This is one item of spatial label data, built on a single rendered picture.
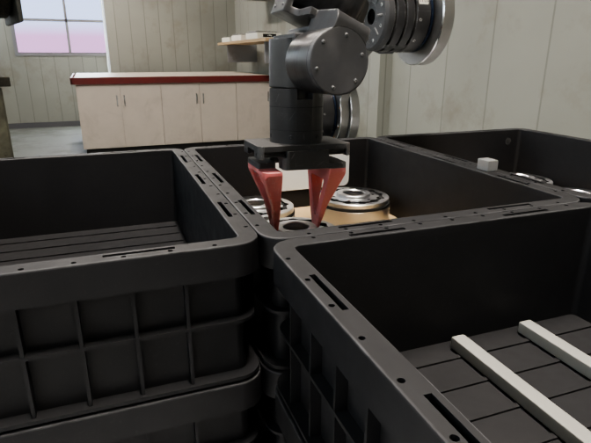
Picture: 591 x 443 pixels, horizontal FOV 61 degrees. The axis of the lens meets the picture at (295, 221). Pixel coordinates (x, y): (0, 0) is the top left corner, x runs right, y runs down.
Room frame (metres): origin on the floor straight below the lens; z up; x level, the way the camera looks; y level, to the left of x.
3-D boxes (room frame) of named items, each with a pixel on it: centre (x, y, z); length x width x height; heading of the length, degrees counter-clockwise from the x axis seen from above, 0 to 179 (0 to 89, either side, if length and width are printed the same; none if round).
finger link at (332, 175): (0.54, -0.01, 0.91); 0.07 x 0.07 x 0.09; 20
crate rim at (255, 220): (0.56, -0.05, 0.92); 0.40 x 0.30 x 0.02; 20
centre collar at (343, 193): (0.69, -0.08, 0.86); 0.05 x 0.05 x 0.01
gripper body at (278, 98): (0.54, 0.00, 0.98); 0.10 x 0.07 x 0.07; 110
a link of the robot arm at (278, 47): (0.54, 0.00, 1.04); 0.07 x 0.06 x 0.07; 22
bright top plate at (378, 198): (0.69, -0.08, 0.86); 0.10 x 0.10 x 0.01
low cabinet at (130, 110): (6.58, 1.63, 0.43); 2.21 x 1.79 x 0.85; 112
